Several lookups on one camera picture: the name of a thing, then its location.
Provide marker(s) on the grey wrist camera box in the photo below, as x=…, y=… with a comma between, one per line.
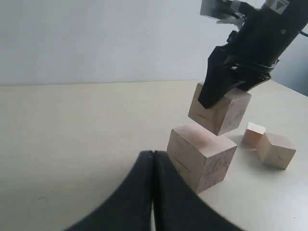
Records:
x=223, y=11

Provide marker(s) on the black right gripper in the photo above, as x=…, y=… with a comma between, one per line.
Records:
x=245, y=62

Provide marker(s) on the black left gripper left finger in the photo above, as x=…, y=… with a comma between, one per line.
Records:
x=129, y=207

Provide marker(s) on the smallest wooden cube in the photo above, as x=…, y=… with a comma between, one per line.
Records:
x=253, y=134

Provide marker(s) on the medium wooden cube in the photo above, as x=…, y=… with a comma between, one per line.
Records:
x=226, y=115

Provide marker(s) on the small wooden cube front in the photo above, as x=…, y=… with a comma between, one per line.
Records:
x=275, y=150

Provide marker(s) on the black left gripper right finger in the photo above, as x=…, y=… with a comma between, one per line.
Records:
x=177, y=207

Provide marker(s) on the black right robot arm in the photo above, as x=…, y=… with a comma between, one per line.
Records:
x=275, y=14

